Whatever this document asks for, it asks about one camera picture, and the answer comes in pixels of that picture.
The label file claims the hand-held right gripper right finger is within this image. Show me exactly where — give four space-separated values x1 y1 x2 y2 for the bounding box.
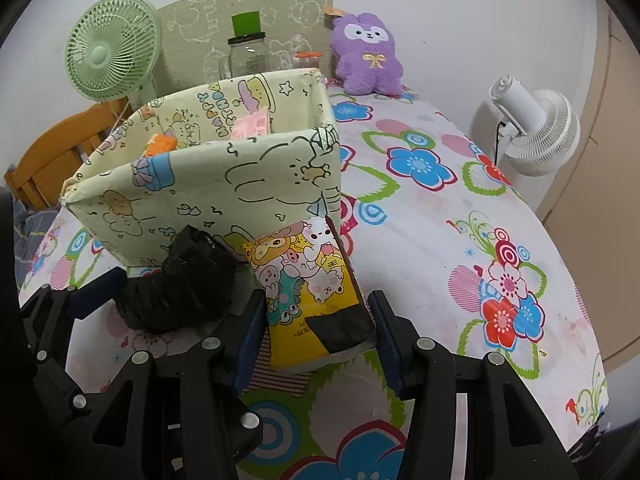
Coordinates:
367 290 566 480

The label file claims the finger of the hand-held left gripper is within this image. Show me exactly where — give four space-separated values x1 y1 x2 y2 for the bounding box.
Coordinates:
17 266 128 433
220 394 264 463

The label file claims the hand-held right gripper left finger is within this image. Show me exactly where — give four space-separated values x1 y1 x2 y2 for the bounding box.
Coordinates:
90 287 268 480

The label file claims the yellow cartoon packet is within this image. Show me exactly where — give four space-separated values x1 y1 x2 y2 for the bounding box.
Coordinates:
240 216 378 373

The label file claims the black plastic bag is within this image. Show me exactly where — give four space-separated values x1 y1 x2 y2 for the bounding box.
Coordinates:
114 225 246 333

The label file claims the yellow cartoon fabric storage box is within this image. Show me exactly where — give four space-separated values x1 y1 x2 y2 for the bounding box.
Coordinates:
61 66 343 268

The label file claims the pink packet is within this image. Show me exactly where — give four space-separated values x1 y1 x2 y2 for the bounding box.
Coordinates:
216 109 271 142

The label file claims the grey plaid pillow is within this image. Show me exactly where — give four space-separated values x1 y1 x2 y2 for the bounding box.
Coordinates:
10 199 68 261

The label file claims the orange packet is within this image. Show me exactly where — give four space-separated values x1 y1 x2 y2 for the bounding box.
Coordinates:
144 133 180 158

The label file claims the green desk fan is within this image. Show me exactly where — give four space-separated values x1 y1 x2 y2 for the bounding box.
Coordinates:
66 0 163 111

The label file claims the beige cabinet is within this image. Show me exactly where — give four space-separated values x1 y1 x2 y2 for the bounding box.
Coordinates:
530 0 640 441

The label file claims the purple bunny plush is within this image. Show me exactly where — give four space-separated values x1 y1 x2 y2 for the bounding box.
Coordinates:
324 6 406 97

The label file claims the white standing fan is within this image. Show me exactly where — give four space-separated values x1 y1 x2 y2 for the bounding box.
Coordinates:
467 74 582 213

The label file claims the glass mug jar black lid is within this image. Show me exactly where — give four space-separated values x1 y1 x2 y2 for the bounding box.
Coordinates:
218 31 273 81

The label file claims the green cartoon-print board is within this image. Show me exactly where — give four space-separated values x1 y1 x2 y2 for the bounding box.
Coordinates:
156 0 335 96

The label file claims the green plastic cup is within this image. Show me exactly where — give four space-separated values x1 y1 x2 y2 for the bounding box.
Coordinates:
231 11 261 38

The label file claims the black fan cable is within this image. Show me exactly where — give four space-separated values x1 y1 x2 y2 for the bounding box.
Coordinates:
494 119 507 167

